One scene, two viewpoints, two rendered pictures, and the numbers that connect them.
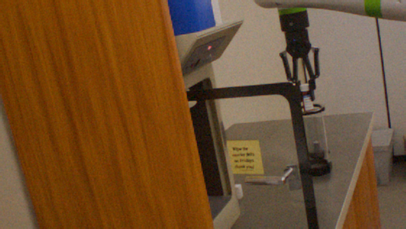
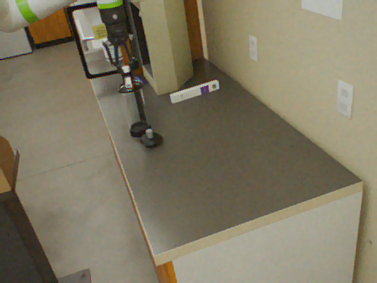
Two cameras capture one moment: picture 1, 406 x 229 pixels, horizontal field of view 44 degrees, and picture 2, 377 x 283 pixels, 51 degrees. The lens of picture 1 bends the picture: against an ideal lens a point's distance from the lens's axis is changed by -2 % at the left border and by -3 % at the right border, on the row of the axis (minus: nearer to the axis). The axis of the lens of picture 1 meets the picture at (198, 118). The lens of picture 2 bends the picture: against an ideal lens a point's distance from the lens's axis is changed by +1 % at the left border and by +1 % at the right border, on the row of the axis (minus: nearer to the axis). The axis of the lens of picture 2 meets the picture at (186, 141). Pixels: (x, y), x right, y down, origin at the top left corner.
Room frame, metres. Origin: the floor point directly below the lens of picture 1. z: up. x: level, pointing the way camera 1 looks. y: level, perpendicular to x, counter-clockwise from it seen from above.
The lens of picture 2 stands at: (2.92, -1.19, 1.78)
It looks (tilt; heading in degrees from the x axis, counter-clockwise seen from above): 32 degrees down; 140
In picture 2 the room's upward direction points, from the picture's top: 10 degrees counter-clockwise
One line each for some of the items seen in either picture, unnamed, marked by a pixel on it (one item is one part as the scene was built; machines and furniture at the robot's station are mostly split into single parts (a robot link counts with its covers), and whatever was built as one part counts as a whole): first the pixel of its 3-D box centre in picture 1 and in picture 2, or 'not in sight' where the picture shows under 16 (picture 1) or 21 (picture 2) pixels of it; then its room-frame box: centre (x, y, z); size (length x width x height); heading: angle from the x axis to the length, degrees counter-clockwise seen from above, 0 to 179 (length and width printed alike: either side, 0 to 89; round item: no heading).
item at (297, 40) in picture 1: (298, 43); (117, 33); (1.64, -0.36, 1.38); 0.08 x 0.07 x 0.09; 64
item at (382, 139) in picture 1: (354, 158); not in sight; (3.75, -1.13, 0.17); 0.60 x 0.42 x 0.33; 62
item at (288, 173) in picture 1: (269, 177); not in sight; (0.99, -0.12, 1.20); 0.10 x 0.05 x 0.03; 57
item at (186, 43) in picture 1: (204, 48); not in sight; (1.26, -0.05, 1.46); 0.32 x 0.11 x 0.10; 154
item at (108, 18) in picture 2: (294, 21); (113, 13); (1.65, -0.36, 1.45); 0.12 x 0.09 x 0.06; 154
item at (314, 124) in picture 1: (312, 138); (135, 108); (1.64, -0.36, 1.06); 0.11 x 0.11 x 0.21
